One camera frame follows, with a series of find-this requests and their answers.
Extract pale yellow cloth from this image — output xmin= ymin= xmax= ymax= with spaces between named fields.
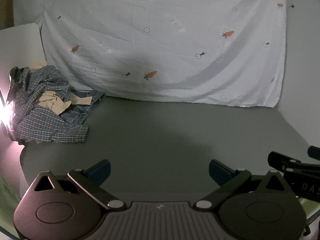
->
xmin=30 ymin=58 xmax=48 ymax=71

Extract white board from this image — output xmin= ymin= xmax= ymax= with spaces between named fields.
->
xmin=0 ymin=23 xmax=48 ymax=105

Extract white carrot print sheet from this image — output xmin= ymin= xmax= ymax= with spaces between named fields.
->
xmin=40 ymin=0 xmax=288 ymax=108

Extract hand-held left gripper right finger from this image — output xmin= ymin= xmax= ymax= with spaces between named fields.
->
xmin=194 ymin=159 xmax=294 ymax=209

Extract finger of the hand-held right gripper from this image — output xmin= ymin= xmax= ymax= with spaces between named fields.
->
xmin=267 ymin=151 xmax=320 ymax=173
xmin=307 ymin=145 xmax=320 ymax=160

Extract blue denim jeans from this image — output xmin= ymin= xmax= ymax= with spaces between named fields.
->
xmin=60 ymin=89 xmax=105 ymax=125

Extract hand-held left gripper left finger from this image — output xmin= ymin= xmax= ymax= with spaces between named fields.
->
xmin=27 ymin=159 xmax=127 ymax=210

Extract beige cloth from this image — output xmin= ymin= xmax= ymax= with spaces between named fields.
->
xmin=37 ymin=91 xmax=92 ymax=115

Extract blue checked shirt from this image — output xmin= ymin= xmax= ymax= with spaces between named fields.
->
xmin=6 ymin=65 xmax=90 ymax=144

